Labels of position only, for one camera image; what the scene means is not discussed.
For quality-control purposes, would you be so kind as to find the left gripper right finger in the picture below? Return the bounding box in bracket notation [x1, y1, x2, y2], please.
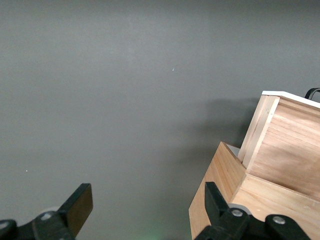
[194, 181, 311, 240]

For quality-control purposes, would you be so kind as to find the black wire drawer handle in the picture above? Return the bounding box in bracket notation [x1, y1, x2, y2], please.
[304, 87, 320, 103]

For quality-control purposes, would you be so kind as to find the white-fronted wooden drawer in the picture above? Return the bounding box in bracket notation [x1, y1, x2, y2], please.
[236, 90, 320, 195]

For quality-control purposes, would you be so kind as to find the light wooden drawer cabinet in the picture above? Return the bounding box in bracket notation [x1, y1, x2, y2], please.
[188, 141, 320, 240]

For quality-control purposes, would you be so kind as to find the dark grey table mat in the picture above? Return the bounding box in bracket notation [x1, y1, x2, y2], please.
[0, 0, 320, 240]

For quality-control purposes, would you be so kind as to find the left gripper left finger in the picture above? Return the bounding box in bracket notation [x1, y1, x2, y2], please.
[0, 183, 94, 240]

